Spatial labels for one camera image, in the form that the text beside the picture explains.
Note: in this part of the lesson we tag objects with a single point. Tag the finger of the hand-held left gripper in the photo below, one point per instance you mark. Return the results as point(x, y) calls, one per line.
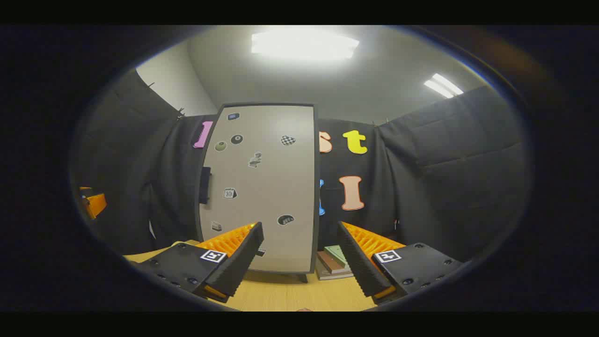
point(96, 205)

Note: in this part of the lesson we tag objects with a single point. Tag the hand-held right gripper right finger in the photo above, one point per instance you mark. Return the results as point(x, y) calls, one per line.
point(360, 262)

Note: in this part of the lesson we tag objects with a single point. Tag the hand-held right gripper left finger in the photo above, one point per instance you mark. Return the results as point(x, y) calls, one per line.
point(238, 262)

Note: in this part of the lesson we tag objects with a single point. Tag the grey cabinet door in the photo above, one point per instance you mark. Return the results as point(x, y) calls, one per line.
point(266, 206)

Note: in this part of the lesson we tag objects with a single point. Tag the grey cabinet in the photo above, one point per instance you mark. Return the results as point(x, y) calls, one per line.
point(316, 187)

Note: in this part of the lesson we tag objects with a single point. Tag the brown book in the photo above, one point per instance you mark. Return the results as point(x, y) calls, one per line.
point(330, 263)

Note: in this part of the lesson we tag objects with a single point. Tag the white book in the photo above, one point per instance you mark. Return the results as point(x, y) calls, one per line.
point(332, 276)

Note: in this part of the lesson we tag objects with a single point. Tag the black backdrop cloth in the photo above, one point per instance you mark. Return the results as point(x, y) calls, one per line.
point(444, 164)

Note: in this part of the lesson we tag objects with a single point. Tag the narrow ceiling light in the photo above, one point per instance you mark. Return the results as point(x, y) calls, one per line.
point(443, 85)

